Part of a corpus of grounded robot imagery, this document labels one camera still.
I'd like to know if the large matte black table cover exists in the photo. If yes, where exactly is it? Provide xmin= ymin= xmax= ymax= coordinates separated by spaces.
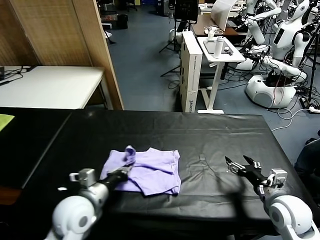
xmin=14 ymin=109 xmax=320 ymax=237

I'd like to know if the white humanoid robot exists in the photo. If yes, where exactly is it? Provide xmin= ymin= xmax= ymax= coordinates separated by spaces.
xmin=243 ymin=0 xmax=316 ymax=109

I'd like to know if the tall black tripod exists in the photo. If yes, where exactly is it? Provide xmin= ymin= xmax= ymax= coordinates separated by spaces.
xmin=298 ymin=24 xmax=320 ymax=101

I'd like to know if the black cable on table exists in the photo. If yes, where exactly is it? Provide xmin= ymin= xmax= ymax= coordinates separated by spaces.
xmin=0 ymin=66 xmax=33 ymax=87

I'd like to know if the black waste bin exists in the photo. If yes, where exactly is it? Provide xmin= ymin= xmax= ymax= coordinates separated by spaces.
xmin=117 ymin=14 xmax=129 ymax=30

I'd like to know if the black monitor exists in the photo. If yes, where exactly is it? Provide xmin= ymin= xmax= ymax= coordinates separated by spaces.
xmin=173 ymin=0 xmax=200 ymax=25

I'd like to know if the grey tablet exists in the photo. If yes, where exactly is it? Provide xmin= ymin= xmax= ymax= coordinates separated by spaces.
xmin=202 ymin=39 xmax=235 ymax=55

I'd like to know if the white desktop holder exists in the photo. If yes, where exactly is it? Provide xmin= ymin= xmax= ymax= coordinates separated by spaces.
xmin=203 ymin=26 xmax=225 ymax=41

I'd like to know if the person in dark jeans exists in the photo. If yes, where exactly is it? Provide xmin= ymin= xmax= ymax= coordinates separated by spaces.
xmin=294 ymin=137 xmax=320 ymax=183

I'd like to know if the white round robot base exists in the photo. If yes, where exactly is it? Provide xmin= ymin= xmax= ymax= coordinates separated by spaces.
xmin=168 ymin=29 xmax=183 ymax=43

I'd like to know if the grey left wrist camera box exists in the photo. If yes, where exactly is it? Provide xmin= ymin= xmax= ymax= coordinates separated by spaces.
xmin=69 ymin=168 xmax=97 ymax=188

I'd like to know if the black monitor floor stand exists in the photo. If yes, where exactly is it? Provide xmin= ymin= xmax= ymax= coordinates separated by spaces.
xmin=159 ymin=19 xmax=183 ymax=78

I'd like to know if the wooden folding screen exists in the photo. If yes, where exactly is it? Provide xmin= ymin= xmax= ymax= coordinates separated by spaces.
xmin=0 ymin=0 xmax=125 ymax=111

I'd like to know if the brown wooden desk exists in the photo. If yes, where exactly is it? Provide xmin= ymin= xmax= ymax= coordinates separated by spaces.
xmin=191 ymin=13 xmax=248 ymax=38

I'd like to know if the white height-adjustable side table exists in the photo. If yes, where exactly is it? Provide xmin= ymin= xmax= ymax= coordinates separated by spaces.
xmin=196 ymin=36 xmax=246 ymax=115

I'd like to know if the white floor cable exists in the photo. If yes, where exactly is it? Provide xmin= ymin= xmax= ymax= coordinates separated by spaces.
xmin=271 ymin=107 xmax=311 ymax=132

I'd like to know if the glossy black table cover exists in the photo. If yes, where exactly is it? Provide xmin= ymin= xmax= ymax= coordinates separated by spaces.
xmin=0 ymin=106 xmax=74 ymax=190

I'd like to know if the white drinking bottle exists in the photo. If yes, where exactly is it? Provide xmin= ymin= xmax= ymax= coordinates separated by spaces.
xmin=213 ymin=36 xmax=225 ymax=59

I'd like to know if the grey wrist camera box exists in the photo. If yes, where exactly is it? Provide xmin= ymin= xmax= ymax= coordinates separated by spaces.
xmin=269 ymin=168 xmax=288 ymax=190
xmin=69 ymin=168 xmax=97 ymax=188

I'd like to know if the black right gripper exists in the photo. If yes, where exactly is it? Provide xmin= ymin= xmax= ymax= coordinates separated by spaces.
xmin=224 ymin=154 xmax=274 ymax=198

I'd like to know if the white floor stand base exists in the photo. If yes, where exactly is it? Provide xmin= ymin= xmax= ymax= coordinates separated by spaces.
xmin=104 ymin=31 xmax=116 ymax=45

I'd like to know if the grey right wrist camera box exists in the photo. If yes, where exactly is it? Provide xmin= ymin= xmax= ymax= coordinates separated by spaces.
xmin=269 ymin=168 xmax=288 ymax=190

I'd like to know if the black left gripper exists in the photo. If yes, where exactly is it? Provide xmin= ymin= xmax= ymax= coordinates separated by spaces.
xmin=99 ymin=163 xmax=135 ymax=193

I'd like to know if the white curved panel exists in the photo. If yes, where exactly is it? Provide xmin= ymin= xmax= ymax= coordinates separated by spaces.
xmin=210 ymin=0 xmax=237 ymax=31

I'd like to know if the white rectangular table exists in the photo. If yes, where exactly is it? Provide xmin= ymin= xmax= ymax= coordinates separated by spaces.
xmin=0 ymin=65 xmax=107 ymax=110

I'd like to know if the yellow-green cloth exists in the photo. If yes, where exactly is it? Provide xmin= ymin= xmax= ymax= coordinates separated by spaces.
xmin=0 ymin=113 xmax=15 ymax=132

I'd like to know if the tall white cardboard box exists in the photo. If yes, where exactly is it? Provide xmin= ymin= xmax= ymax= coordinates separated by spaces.
xmin=178 ymin=31 xmax=203 ymax=113

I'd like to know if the lavender t-shirt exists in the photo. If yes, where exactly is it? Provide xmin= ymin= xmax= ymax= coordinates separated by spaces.
xmin=99 ymin=145 xmax=182 ymax=199

